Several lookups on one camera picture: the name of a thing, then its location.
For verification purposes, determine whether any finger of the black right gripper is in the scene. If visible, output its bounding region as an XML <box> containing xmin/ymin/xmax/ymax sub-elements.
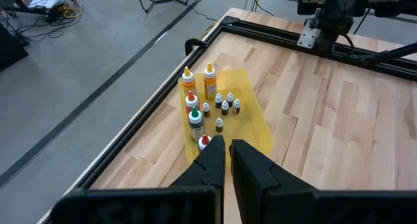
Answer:
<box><xmin>325</xmin><ymin>0</ymin><xmax>341</xmax><ymax>21</ymax></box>
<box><xmin>339</xmin><ymin>0</ymin><xmax>355</xmax><ymax>21</ymax></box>

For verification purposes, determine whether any black floor box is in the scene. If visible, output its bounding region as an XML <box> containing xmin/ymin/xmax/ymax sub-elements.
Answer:
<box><xmin>0</xmin><ymin>23</ymin><xmax>29</xmax><ymax>71</ymax></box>

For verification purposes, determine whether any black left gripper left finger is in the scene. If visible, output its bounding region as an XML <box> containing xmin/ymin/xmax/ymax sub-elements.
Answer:
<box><xmin>50</xmin><ymin>135</ymin><xmax>227</xmax><ymax>224</ymax></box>

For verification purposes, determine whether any large yellow food coloring bottle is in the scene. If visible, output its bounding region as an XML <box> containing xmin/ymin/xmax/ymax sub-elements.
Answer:
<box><xmin>203</xmin><ymin>62</ymin><xmax>218</xmax><ymax>100</ymax></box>
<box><xmin>181</xmin><ymin>66</ymin><xmax>197</xmax><ymax>98</ymax></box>

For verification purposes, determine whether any large orange food coloring bottle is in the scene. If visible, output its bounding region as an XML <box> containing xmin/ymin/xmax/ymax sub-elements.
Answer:
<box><xmin>184</xmin><ymin>90</ymin><xmax>199</xmax><ymax>114</ymax></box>

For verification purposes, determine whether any white board on floor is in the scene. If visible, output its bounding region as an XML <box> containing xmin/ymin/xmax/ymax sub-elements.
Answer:
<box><xmin>27</xmin><ymin>0</ymin><xmax>63</xmax><ymax>9</ymax></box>

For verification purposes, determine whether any large green food coloring bottle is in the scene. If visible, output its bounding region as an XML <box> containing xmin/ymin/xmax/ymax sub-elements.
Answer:
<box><xmin>188</xmin><ymin>106</ymin><xmax>205</xmax><ymax>143</ymax></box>

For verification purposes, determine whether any black aluminium rig frame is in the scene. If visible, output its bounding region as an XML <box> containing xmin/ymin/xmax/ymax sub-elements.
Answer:
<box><xmin>38</xmin><ymin>15</ymin><xmax>417</xmax><ymax>224</ymax></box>

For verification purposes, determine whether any black fan power cable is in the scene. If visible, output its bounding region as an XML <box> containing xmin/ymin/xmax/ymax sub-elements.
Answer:
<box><xmin>194</xmin><ymin>7</ymin><xmax>219</xmax><ymax>25</ymax></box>

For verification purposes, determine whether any yellow translucent plastic bin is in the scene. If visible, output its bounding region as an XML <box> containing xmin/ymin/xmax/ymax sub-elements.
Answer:
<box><xmin>177</xmin><ymin>67</ymin><xmax>275</xmax><ymax>168</ymax></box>

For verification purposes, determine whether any yellow tangled floor cable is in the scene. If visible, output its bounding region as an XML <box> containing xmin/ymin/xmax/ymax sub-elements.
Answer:
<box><xmin>58</xmin><ymin>4</ymin><xmax>84</xmax><ymax>20</ymax></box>

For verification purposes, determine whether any large red food coloring bottle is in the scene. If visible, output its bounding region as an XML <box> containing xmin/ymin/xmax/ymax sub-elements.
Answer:
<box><xmin>197</xmin><ymin>134</ymin><xmax>212</xmax><ymax>153</ymax></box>

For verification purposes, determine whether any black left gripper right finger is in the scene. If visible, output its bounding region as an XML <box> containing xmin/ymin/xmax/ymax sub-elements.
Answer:
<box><xmin>229</xmin><ymin>139</ymin><xmax>417</xmax><ymax>224</ymax></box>

